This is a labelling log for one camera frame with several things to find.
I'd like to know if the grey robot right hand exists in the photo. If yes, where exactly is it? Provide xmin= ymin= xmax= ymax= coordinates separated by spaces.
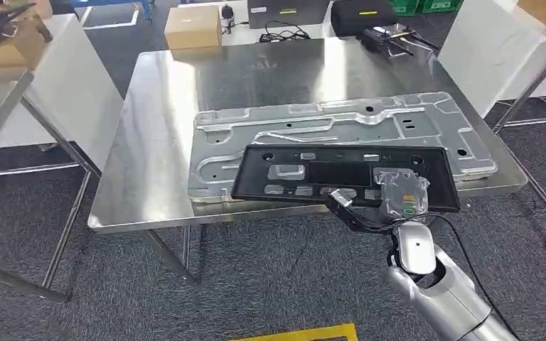
xmin=374 ymin=167 xmax=431 ymax=222

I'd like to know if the black plastic panel with cutouts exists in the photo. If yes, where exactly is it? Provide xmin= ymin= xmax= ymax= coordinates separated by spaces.
xmin=230 ymin=144 xmax=461 ymax=214

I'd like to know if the stamped silver metal plate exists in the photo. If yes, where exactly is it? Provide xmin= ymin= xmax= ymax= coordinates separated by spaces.
xmin=187 ymin=91 xmax=499 ymax=205

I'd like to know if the black and silver tool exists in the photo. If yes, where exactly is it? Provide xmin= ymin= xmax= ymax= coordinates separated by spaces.
xmin=359 ymin=23 xmax=441 ymax=60

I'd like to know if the white partition panel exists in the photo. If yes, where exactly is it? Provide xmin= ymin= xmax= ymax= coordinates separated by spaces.
xmin=437 ymin=0 xmax=546 ymax=119
xmin=0 ymin=12 xmax=124 ymax=171

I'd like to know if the steel table with diagonal leg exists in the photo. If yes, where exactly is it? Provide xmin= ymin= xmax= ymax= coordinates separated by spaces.
xmin=491 ymin=23 xmax=546 ymax=251

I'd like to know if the yellow floor tape strip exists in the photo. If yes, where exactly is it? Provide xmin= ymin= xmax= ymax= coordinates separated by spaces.
xmin=227 ymin=323 xmax=359 ymax=341

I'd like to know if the black soft bag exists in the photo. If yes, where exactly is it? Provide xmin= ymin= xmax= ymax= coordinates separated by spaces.
xmin=331 ymin=0 xmax=400 ymax=38

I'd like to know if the green plastic crate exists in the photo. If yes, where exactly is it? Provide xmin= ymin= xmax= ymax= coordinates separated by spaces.
xmin=416 ymin=0 xmax=465 ymax=14
xmin=388 ymin=0 xmax=420 ymax=16

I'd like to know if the black hard case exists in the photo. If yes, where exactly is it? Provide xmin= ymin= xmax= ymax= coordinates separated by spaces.
xmin=247 ymin=0 xmax=332 ymax=31

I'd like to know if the stainless steel table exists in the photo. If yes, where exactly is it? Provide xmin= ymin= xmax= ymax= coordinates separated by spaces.
xmin=87 ymin=36 xmax=530 ymax=286

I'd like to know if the flat brown cardboard box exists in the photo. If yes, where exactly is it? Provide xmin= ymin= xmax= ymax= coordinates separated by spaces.
xmin=0 ymin=18 xmax=53 ymax=72

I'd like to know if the wrist camera with black bracket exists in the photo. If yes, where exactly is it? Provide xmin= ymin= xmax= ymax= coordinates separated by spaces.
xmin=326 ymin=187 xmax=397 ymax=234

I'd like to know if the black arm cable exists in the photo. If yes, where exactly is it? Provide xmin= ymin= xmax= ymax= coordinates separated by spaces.
xmin=376 ymin=212 xmax=522 ymax=341

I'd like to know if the black coiled cable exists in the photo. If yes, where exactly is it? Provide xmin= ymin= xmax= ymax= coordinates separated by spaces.
xmin=258 ymin=21 xmax=312 ymax=45

